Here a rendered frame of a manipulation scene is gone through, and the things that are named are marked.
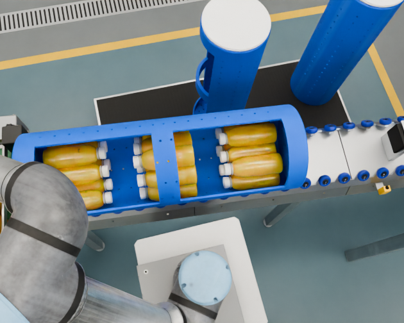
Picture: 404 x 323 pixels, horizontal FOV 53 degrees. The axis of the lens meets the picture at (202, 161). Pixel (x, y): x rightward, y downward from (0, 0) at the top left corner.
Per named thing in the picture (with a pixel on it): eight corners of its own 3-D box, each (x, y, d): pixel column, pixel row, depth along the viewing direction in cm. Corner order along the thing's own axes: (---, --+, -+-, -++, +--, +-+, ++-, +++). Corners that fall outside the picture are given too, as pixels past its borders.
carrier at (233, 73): (225, 90, 251) (184, 107, 245) (249, -16, 168) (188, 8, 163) (248, 127, 243) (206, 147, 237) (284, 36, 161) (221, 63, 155)
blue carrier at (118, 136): (288, 193, 149) (316, 180, 121) (43, 225, 140) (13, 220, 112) (275, 119, 154) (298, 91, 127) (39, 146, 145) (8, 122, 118)
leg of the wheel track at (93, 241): (105, 250, 229) (79, 231, 170) (94, 252, 228) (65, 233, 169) (104, 240, 231) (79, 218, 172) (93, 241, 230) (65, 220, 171)
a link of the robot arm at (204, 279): (234, 266, 101) (242, 261, 89) (213, 318, 97) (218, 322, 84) (190, 246, 102) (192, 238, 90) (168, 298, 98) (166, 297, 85)
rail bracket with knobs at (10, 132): (31, 157, 151) (22, 147, 141) (11, 159, 150) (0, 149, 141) (31, 132, 154) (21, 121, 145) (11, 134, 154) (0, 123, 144)
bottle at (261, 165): (276, 150, 138) (226, 157, 136) (283, 154, 131) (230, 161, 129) (277, 170, 139) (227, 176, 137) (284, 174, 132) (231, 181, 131)
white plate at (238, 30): (249, -17, 167) (249, -15, 168) (189, 6, 161) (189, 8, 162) (283, 34, 159) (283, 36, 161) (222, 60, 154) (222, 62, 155)
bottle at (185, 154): (192, 149, 133) (138, 156, 132) (192, 140, 127) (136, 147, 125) (194, 168, 131) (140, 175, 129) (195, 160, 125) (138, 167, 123)
